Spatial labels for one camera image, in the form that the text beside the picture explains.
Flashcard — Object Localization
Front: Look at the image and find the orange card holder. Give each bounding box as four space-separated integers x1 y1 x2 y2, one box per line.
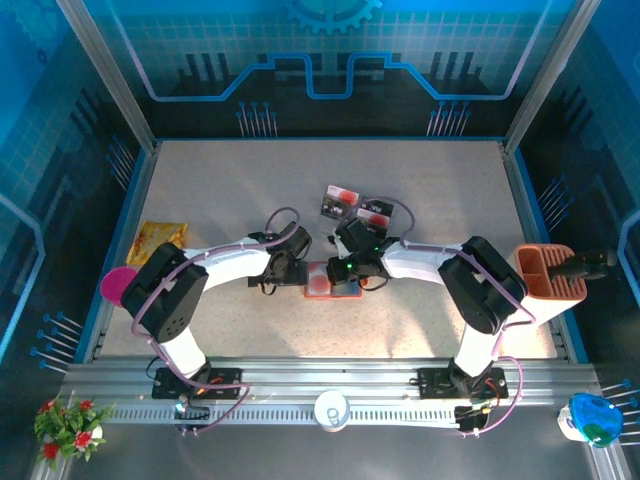
303 259 365 300

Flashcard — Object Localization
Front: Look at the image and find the red and white card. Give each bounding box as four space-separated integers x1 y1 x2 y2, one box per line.
325 184 361 204
307 262 334 296
356 208 394 231

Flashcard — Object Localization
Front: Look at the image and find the group of red-black packets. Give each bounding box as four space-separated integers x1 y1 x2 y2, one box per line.
317 183 399 241

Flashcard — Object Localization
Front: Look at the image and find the black VIP card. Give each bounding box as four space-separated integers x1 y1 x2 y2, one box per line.
321 197 357 219
360 195 398 215

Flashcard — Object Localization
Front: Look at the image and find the blue table edge strip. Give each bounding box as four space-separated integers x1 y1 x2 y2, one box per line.
509 141 591 365
154 135 506 143
73 141 160 364

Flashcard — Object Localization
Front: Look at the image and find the yellow snack bag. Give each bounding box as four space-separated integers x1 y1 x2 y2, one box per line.
125 220 190 266

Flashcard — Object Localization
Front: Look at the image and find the orange and white utensil rack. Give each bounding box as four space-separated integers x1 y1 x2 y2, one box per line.
513 243 589 321

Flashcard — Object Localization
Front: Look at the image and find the magenta round disc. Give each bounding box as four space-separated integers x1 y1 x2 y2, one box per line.
98 266 139 307

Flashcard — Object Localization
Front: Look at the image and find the potted plant with red flowers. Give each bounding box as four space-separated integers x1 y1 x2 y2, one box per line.
32 394 114 471

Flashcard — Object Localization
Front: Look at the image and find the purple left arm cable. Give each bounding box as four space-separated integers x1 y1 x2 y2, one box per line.
130 206 302 437

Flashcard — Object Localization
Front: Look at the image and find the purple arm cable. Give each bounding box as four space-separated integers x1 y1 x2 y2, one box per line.
130 206 302 437
333 197 540 439

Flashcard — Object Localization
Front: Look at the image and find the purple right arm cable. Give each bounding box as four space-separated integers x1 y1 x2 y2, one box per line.
333 197 540 439

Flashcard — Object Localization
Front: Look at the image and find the aluminium mounting rail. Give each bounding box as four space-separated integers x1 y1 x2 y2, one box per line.
59 355 604 404

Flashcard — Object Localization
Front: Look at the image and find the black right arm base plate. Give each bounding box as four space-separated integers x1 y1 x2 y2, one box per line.
417 367 509 401

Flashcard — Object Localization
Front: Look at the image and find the grey slotted cable duct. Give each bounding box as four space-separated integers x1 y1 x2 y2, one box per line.
107 405 464 427

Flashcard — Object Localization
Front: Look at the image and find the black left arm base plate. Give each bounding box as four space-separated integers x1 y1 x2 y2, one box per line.
151 367 245 401

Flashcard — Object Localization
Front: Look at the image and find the black handled tool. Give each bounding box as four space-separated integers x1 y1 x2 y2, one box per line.
549 248 619 282

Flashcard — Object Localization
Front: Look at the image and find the aluminium frame post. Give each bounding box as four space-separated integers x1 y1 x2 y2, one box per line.
53 0 160 154
502 0 604 154

